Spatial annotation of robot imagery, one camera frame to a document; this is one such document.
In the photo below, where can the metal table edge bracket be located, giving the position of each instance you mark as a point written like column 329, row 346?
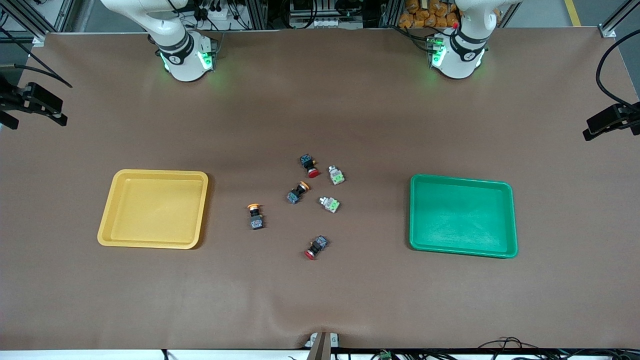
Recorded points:
column 322, row 345

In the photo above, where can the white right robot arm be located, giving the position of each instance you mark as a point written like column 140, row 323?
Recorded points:
column 180, row 55

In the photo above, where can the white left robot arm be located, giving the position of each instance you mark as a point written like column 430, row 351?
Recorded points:
column 460, row 55

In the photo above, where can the red push button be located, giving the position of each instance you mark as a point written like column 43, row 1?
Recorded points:
column 318, row 245
column 307, row 161

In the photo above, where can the green push button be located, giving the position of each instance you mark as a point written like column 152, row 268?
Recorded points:
column 330, row 204
column 337, row 176

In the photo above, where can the brown table mat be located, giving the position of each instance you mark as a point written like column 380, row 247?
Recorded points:
column 320, row 300

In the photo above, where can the white power strip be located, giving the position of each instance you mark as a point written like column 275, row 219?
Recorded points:
column 320, row 23

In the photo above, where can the bag of orange items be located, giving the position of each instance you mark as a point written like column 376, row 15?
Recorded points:
column 430, row 14

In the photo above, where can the yellow plastic tray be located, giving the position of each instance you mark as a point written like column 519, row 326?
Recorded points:
column 155, row 210

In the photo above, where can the yellow push button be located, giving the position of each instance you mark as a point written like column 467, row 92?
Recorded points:
column 295, row 196
column 256, row 220

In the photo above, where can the aluminium frame post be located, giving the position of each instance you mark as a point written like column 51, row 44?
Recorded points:
column 35, row 22
column 617, row 22

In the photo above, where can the green plastic tray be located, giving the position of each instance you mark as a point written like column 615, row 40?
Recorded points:
column 462, row 217

